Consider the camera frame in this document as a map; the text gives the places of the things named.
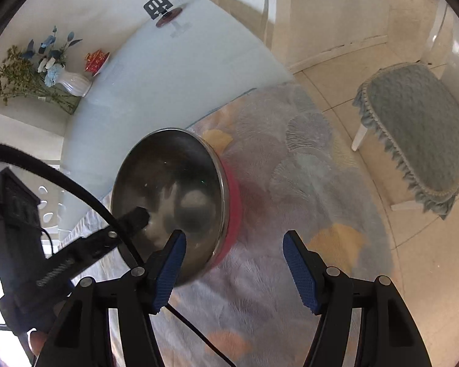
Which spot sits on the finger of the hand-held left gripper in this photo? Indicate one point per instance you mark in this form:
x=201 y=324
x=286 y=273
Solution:
x=132 y=220

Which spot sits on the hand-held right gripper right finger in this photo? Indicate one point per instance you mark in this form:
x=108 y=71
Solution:
x=302 y=275

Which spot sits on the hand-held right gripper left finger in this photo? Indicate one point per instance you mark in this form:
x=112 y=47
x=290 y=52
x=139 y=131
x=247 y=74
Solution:
x=170 y=271

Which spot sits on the magenta steel bowl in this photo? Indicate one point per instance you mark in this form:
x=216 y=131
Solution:
x=183 y=183

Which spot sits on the person's left hand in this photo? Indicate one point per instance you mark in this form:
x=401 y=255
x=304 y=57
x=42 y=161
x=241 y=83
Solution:
x=37 y=341

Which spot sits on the grey yellow leaf-print tablecloth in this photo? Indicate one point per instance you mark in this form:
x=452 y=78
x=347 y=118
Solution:
x=290 y=160

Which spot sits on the glass vase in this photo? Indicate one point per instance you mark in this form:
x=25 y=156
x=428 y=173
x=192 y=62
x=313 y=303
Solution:
x=63 y=102

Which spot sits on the white ceramic vase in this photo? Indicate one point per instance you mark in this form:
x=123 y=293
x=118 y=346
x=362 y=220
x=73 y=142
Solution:
x=74 y=83

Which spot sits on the yellow green dried flowers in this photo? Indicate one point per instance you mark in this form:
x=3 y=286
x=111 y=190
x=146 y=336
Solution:
x=11 y=78

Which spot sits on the red lidded tea cup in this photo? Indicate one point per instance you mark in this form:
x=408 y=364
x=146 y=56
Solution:
x=96 y=61

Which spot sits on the blue white artificial flowers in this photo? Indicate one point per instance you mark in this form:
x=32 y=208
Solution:
x=49 y=59

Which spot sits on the white chair with grey cushion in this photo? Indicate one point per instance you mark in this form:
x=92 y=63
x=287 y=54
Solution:
x=409 y=130

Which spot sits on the black phone stand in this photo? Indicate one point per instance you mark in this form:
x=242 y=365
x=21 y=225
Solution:
x=157 y=7

